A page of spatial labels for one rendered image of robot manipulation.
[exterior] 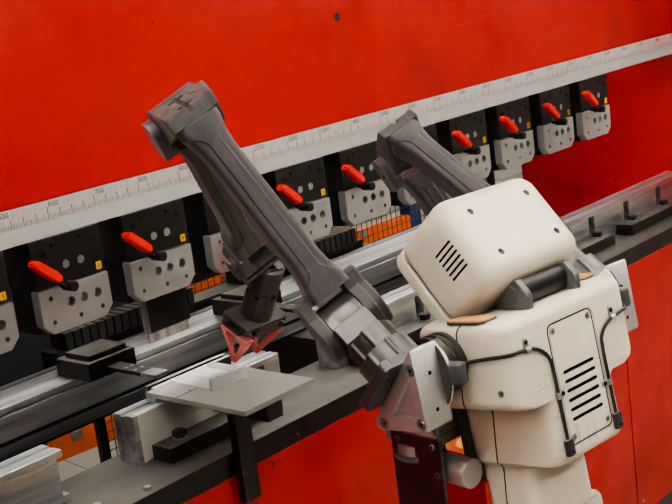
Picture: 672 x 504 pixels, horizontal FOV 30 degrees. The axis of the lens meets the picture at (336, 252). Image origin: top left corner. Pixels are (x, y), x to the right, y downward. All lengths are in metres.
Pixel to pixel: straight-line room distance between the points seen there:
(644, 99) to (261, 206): 2.54
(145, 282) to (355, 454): 0.61
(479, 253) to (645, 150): 2.48
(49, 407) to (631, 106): 2.30
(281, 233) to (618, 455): 2.00
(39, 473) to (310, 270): 0.72
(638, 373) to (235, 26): 1.69
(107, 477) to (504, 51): 1.49
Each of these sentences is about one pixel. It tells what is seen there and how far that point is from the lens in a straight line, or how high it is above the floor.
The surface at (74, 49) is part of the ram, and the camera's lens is 2.20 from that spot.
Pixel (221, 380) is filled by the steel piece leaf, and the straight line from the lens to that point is 2.31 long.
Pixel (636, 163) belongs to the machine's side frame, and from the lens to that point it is 4.17.
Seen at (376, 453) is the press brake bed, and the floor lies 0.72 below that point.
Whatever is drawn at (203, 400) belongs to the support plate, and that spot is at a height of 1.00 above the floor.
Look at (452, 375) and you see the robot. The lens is 1.65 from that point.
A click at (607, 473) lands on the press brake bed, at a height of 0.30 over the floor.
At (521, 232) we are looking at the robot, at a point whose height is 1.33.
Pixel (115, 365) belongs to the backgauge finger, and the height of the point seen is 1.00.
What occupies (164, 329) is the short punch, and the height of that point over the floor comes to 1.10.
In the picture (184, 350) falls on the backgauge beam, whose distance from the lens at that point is 2.75.
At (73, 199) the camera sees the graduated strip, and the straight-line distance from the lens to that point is 2.19.
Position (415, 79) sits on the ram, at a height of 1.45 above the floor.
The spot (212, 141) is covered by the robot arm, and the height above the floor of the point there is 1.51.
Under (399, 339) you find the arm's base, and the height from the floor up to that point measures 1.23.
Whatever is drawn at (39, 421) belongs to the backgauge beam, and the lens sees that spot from 2.53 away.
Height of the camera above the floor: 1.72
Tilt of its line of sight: 13 degrees down
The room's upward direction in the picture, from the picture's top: 7 degrees counter-clockwise
